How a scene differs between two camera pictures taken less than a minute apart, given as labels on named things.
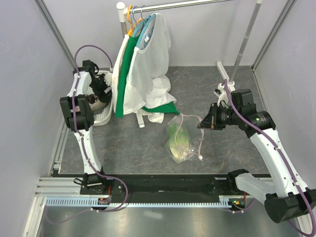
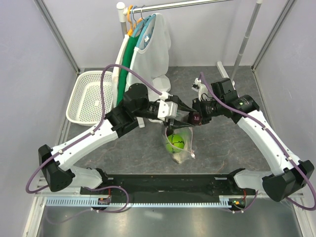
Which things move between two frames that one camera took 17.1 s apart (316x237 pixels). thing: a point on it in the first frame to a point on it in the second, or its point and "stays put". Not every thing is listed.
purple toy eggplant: [91, 98] to [195, 117]
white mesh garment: [147, 84] stays put
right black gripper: [211, 120] to [197, 105]
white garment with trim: [117, 69] stays put
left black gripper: [101, 95] to [170, 123]
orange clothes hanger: [130, 31] stays put
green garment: [128, 49] stays put
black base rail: [158, 188] stays put
